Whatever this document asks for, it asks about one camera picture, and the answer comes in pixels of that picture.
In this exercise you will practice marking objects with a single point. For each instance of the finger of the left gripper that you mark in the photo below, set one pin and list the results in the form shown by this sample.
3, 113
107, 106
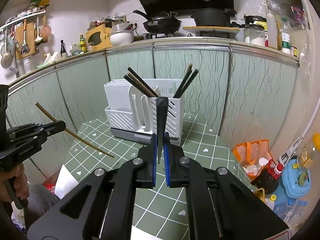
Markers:
52, 128

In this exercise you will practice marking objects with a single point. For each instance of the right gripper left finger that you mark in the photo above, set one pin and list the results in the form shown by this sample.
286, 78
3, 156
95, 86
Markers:
102, 205

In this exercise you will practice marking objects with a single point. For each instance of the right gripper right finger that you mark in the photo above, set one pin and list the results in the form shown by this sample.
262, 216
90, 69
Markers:
219, 205

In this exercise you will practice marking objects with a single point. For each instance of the black chopstick pair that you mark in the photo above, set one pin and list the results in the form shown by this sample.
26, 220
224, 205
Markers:
131, 71

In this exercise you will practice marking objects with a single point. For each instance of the light wooden chopstick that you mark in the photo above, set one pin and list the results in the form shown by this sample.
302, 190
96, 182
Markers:
186, 76

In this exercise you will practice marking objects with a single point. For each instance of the person left hand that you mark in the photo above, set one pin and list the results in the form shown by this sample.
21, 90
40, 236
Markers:
20, 183

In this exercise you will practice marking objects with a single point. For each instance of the cooking oil bottle yellow cap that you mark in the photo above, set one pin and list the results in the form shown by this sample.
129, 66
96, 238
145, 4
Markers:
269, 201

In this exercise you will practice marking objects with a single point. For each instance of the dark soy sauce bottle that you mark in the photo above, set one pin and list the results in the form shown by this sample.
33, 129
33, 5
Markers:
268, 178

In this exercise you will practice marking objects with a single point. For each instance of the green checked tablecloth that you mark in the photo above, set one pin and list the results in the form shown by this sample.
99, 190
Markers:
161, 212

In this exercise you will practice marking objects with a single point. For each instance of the orange plastic bag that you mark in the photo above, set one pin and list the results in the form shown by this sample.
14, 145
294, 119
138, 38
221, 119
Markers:
253, 156

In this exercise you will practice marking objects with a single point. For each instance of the clear water bottle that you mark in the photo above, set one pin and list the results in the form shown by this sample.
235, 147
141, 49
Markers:
291, 211

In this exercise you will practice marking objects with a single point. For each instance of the dark sauce bottle on counter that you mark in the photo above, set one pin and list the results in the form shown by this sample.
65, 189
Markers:
63, 50

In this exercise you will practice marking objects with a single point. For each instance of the white plastic utensil holder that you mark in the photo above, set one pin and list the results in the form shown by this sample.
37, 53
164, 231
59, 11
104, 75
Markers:
132, 115

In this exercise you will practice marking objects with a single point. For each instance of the hanging metal strainer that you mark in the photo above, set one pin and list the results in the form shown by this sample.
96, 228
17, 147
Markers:
6, 59

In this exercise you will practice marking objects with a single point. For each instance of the green bottle yellow label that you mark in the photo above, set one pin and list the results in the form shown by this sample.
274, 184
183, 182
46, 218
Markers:
83, 44

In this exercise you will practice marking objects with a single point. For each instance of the yellow toy microwave box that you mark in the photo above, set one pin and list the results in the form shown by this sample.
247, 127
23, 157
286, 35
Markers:
98, 38

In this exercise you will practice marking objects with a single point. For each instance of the jar with yellow lid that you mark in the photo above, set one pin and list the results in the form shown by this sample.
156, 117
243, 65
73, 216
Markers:
309, 154

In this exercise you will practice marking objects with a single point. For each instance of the white pipe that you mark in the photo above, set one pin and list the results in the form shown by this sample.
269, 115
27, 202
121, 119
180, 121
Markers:
311, 119

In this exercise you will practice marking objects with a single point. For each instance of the black wok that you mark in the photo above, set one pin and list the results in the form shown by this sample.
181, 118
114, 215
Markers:
160, 24

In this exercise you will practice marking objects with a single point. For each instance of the clear jar with white powder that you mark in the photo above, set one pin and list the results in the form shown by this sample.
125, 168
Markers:
254, 34

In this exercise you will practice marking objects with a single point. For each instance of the wooden cutting board round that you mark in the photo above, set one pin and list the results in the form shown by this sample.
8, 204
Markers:
193, 29

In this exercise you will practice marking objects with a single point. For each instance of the green label white bottle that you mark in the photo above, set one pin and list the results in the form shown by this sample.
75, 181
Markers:
285, 36

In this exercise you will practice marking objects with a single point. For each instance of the black cooking pot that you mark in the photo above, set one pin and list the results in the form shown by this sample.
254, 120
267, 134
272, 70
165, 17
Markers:
213, 17

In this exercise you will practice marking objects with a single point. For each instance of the white squeeze bottle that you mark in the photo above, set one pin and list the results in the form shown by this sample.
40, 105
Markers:
272, 30

